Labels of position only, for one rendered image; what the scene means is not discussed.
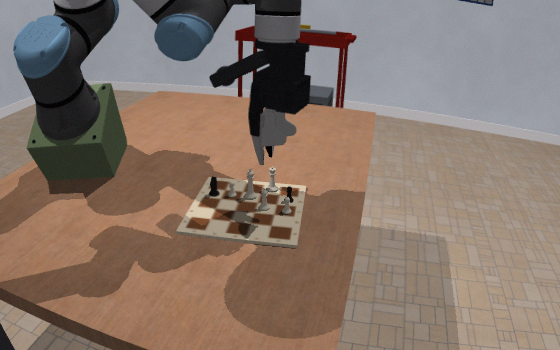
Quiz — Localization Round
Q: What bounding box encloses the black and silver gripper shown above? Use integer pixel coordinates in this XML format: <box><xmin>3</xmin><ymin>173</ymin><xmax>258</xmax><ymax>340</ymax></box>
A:
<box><xmin>248</xmin><ymin>39</ymin><xmax>311</xmax><ymax>165</ymax></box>

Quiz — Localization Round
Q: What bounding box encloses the white queen chess piece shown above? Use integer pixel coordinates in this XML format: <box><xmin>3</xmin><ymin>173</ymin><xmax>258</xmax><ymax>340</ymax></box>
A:
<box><xmin>266</xmin><ymin>167</ymin><xmax>278</xmax><ymax>192</ymax></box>

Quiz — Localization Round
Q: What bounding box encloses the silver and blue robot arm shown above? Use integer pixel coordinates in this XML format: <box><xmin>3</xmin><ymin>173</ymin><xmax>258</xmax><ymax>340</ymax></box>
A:
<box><xmin>13</xmin><ymin>0</ymin><xmax>302</xmax><ymax>140</ymax></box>

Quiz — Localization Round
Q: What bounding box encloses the brown and cream chessboard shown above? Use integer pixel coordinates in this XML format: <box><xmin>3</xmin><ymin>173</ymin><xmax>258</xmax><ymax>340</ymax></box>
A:
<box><xmin>176</xmin><ymin>177</ymin><xmax>306</xmax><ymax>248</ymax></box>

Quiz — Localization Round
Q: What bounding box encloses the white pawn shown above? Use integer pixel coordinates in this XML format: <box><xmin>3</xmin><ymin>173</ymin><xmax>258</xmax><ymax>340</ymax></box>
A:
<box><xmin>228</xmin><ymin>181</ymin><xmax>237</xmax><ymax>198</ymax></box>
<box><xmin>282</xmin><ymin>197</ymin><xmax>292</xmax><ymax>214</ymax></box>

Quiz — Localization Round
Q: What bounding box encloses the white chess king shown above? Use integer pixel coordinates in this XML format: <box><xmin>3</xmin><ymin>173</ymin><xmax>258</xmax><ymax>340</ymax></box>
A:
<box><xmin>244</xmin><ymin>168</ymin><xmax>257</xmax><ymax>200</ymax></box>

